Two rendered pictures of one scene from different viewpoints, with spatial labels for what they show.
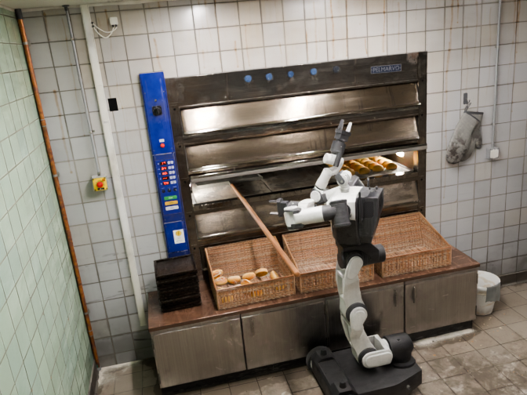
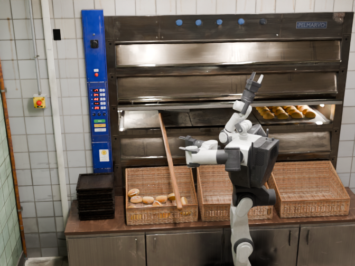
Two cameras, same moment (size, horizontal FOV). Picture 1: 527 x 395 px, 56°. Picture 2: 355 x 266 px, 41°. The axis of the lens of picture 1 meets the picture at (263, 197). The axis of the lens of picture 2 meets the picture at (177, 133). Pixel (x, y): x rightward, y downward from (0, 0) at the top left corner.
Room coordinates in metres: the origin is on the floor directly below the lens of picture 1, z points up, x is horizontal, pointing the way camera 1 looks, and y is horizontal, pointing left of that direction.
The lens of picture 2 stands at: (-0.19, -0.41, 2.51)
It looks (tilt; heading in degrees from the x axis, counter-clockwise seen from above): 20 degrees down; 7
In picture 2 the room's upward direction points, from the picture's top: straight up
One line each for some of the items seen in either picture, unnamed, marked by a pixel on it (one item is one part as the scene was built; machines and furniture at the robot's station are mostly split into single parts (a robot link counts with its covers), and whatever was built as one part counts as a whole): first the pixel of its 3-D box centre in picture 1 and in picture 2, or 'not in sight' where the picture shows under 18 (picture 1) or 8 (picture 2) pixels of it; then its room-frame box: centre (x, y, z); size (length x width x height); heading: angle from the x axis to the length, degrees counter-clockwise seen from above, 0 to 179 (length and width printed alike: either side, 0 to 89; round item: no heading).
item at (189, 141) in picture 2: (287, 208); (194, 145); (2.93, -0.14, 1.28); 0.12 x 0.10 x 0.13; 66
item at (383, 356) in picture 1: (372, 351); not in sight; (2.78, -0.61, 0.28); 0.21 x 0.20 x 0.13; 101
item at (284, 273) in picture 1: (248, 270); (160, 193); (3.25, 0.16, 0.72); 0.56 x 0.49 x 0.28; 102
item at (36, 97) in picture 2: (100, 183); (40, 101); (3.29, 1.10, 1.46); 0.10 x 0.07 x 0.10; 101
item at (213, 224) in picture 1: (311, 208); (226, 144); (3.62, -0.36, 1.02); 1.79 x 0.11 x 0.19; 101
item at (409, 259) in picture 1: (401, 242); (306, 188); (3.48, -1.02, 0.72); 0.56 x 0.49 x 0.28; 101
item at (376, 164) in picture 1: (357, 161); (281, 106); (4.16, -0.85, 1.21); 0.61 x 0.48 x 0.06; 11
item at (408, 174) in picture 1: (309, 190); (226, 127); (3.64, -0.36, 1.16); 1.80 x 0.06 x 0.04; 101
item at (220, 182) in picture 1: (226, 177); (158, 105); (4.11, 0.30, 1.20); 0.55 x 0.36 x 0.03; 103
